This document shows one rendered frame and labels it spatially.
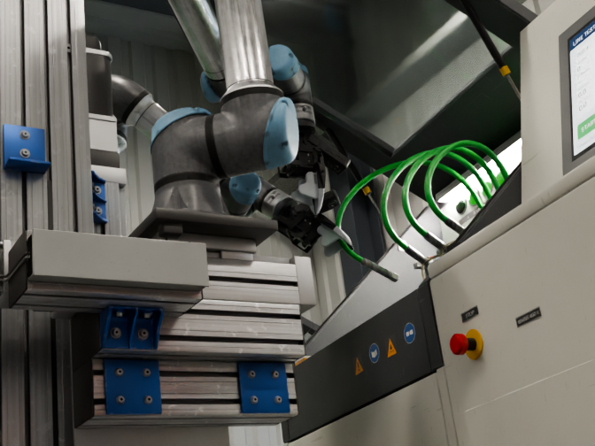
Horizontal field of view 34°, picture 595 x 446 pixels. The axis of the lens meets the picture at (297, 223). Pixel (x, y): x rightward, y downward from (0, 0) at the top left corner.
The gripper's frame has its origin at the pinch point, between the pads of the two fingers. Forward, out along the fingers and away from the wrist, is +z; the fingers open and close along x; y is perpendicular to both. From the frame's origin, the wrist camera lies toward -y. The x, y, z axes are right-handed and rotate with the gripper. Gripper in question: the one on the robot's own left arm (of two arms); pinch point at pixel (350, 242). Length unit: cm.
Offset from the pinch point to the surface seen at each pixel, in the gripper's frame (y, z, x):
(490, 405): 27, 63, 43
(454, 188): -37.4, 1.1, -21.3
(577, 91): -34, 39, 45
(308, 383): 32.7, 14.5, -3.8
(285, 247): -204, -400, -644
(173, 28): -284, -588, -490
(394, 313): 18.5, 33.2, 28.7
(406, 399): 30, 45, 25
